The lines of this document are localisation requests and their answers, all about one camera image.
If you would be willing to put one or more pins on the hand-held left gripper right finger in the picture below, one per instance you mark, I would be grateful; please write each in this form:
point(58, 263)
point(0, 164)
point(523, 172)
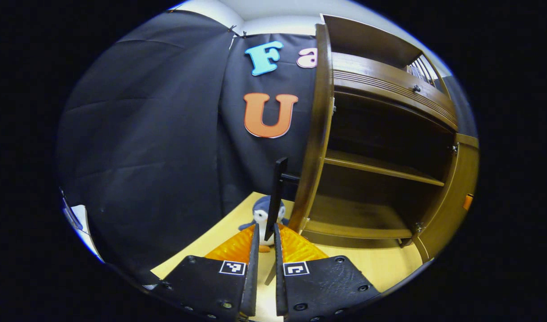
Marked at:
point(280, 286)

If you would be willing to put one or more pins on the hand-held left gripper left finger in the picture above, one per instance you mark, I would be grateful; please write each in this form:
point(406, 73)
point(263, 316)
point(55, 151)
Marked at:
point(251, 281)

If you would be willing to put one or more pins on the wooden double-door shoe cabinet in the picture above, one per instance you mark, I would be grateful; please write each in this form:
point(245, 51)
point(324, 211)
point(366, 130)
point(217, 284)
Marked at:
point(376, 166)

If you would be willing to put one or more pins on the wooden cabinet door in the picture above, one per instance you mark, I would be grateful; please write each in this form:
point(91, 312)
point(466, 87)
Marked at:
point(318, 134)
point(457, 201)

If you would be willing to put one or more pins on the metal door hinge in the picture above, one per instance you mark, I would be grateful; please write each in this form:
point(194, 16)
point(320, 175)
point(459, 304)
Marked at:
point(418, 228)
point(454, 149)

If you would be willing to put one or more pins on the wooden cabinet drawer front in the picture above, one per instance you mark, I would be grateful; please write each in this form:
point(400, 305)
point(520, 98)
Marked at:
point(372, 74)

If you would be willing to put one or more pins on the penguin plush toy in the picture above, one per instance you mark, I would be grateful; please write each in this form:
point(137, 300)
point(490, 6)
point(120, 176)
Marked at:
point(261, 208)

